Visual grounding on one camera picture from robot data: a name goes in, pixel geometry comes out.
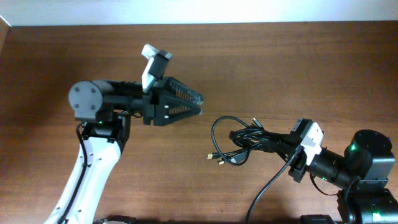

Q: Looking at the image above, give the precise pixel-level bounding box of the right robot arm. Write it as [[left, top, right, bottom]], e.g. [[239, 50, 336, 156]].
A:
[[275, 118, 397, 223]]

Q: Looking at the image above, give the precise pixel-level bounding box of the black usb cable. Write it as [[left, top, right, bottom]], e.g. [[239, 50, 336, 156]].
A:
[[206, 115, 292, 167], [207, 118, 280, 166]]

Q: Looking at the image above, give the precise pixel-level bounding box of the left camera cable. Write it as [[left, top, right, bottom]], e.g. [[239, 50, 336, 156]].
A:
[[58, 123, 90, 224]]

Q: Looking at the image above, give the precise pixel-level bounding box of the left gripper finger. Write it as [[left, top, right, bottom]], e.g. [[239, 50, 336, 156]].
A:
[[160, 77, 204, 105], [154, 93, 201, 126]]

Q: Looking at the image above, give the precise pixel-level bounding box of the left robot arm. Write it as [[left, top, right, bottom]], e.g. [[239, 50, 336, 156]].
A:
[[46, 77, 203, 223]]

